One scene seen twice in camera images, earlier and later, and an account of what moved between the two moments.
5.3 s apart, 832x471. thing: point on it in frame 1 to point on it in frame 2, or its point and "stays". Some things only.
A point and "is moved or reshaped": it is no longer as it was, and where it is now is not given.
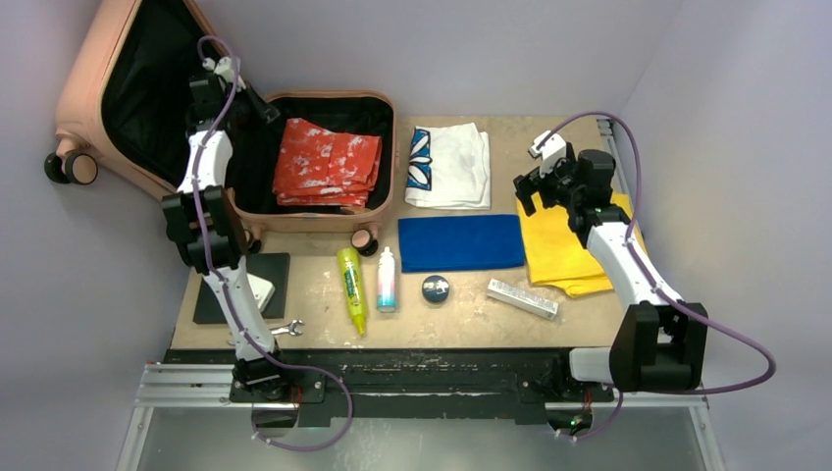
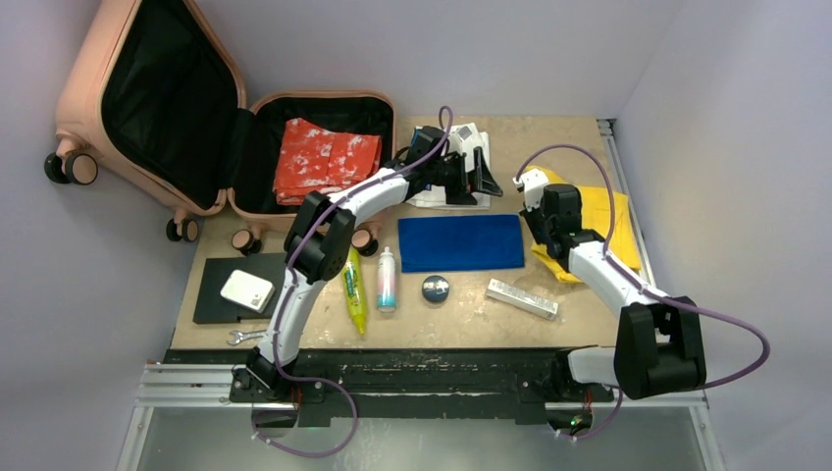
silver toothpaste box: (522, 299) stays
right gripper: (529, 183) to (530, 217)
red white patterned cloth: (319, 168) stays
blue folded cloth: (454, 242) stays
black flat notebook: (272, 268) stays
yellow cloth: (554, 254) is moved or reshaped
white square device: (261, 288) stays
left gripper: (268, 112) to (458, 194)
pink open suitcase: (314, 161) stays
